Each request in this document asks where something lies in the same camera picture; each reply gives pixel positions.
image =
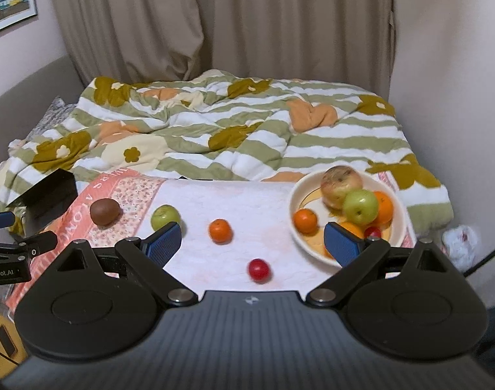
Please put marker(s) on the medium orange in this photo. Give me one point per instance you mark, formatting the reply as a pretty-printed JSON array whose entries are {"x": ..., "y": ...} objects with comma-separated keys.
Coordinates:
[{"x": 354, "y": 229}]

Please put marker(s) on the pink floral table cloth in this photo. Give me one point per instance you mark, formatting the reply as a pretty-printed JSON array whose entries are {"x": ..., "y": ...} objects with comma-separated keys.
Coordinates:
[{"x": 236, "y": 235}]

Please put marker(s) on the black box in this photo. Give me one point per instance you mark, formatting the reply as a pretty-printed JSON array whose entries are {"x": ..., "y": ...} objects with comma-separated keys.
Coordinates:
[{"x": 42, "y": 203}]

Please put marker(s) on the beige curtain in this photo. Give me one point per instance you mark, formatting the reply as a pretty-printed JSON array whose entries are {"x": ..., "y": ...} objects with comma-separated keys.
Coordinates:
[{"x": 350, "y": 41}]

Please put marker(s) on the large blemished apple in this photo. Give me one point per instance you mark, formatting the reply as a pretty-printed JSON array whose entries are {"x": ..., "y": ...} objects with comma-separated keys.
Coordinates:
[{"x": 336, "y": 183}]

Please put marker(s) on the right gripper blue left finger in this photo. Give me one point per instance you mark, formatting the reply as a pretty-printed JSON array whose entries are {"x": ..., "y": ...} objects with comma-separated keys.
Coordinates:
[{"x": 146, "y": 259}]

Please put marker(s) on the cream bowl with duck print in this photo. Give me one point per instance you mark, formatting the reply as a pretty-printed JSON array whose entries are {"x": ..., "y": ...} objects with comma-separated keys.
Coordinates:
[{"x": 306, "y": 194}]

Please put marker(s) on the red plum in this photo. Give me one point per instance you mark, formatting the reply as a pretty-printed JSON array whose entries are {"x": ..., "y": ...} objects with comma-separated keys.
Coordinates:
[
  {"x": 259, "y": 271},
  {"x": 373, "y": 232}
]

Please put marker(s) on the white plastic bag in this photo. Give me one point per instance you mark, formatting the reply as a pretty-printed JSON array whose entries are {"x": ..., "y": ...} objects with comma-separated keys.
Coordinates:
[{"x": 460, "y": 246}]

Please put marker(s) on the grey sofa backrest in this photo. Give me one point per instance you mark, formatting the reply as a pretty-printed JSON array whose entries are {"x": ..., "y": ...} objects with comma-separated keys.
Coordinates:
[{"x": 24, "y": 105}]

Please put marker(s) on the brown kiwi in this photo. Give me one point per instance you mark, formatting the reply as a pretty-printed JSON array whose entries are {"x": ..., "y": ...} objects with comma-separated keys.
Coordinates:
[{"x": 104, "y": 212}]

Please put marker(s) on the red plum front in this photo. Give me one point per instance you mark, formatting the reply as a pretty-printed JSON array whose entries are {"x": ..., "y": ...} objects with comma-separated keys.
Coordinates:
[{"x": 373, "y": 232}]

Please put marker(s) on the green apple front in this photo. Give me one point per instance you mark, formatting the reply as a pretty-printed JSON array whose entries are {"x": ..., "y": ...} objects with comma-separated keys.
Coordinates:
[{"x": 361, "y": 207}]

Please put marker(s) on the large orange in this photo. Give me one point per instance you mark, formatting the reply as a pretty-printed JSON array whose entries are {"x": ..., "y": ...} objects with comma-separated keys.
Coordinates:
[{"x": 385, "y": 209}]

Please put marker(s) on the patterned grey pillow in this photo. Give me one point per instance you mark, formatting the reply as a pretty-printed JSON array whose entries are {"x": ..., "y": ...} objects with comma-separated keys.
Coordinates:
[{"x": 56, "y": 113}]

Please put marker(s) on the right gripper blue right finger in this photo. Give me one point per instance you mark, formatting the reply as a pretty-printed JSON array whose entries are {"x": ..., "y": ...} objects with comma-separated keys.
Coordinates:
[{"x": 357, "y": 257}]

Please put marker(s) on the green apple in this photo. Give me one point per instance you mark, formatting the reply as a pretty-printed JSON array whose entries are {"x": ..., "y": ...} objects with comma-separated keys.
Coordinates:
[
  {"x": 164, "y": 215},
  {"x": 361, "y": 207}
]

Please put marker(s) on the striped floral duvet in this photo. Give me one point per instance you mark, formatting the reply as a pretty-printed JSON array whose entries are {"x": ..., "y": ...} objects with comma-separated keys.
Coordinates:
[{"x": 221, "y": 127}]

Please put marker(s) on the small mandarin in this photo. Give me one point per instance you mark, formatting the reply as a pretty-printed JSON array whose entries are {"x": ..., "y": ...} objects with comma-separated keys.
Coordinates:
[
  {"x": 305, "y": 221},
  {"x": 220, "y": 231}
]

